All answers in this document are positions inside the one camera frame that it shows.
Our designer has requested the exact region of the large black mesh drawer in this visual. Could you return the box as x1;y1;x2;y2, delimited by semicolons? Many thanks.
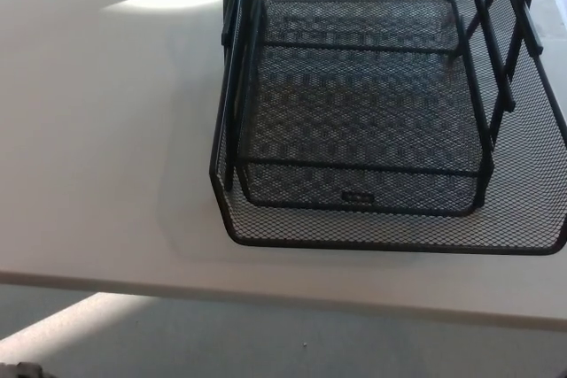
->
208;0;567;257

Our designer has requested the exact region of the small black mesh tray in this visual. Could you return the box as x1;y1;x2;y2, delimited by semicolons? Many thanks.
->
234;0;496;219

